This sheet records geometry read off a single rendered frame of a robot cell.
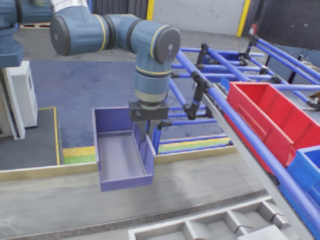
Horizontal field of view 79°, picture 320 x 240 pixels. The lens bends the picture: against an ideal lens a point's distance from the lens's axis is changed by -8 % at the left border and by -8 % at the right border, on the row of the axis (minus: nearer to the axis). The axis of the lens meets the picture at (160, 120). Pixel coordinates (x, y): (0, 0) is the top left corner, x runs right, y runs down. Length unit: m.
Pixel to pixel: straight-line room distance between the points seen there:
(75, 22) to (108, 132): 0.53
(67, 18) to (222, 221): 0.84
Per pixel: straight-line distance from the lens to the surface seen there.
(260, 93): 0.83
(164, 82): 0.63
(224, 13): 12.34
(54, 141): 2.05
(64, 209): 1.05
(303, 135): 0.73
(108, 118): 0.94
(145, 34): 0.60
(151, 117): 0.71
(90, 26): 0.63
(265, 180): 0.66
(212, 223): 0.87
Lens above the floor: 1.60
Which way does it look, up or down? 32 degrees down
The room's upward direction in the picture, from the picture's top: 9 degrees clockwise
